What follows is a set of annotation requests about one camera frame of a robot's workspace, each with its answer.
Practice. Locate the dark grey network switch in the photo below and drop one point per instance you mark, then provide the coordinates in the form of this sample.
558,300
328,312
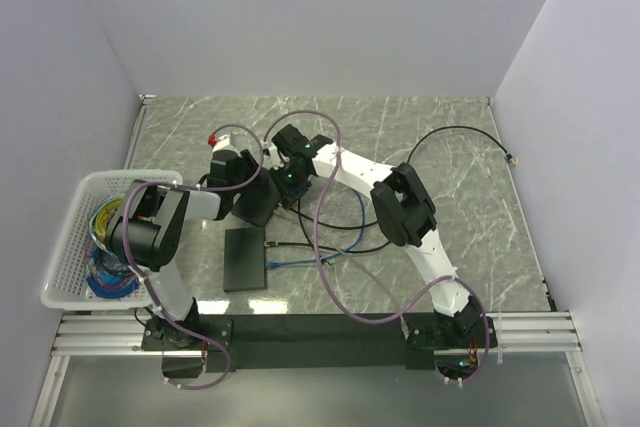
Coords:
244,268

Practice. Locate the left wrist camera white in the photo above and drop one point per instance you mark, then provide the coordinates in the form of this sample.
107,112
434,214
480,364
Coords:
227,141

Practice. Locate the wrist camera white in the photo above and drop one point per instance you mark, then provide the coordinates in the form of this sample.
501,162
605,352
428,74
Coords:
227,141
272,157

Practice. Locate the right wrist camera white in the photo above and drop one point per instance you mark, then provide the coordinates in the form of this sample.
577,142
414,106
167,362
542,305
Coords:
272,157

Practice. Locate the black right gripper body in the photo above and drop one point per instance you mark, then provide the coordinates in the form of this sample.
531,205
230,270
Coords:
289,182

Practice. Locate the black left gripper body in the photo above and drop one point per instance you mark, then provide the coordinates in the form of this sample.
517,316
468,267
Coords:
248,167

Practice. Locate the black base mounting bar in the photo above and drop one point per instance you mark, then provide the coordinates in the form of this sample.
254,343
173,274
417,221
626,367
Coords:
336,341

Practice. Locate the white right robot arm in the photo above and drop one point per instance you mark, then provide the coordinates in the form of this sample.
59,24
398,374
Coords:
404,211

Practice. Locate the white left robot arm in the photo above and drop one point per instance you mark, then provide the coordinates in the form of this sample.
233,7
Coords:
145,231

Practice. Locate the aluminium rail frame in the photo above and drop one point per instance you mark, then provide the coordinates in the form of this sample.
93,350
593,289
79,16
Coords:
119,334

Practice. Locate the white plastic mesh basket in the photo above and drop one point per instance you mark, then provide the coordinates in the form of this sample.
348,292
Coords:
66,285

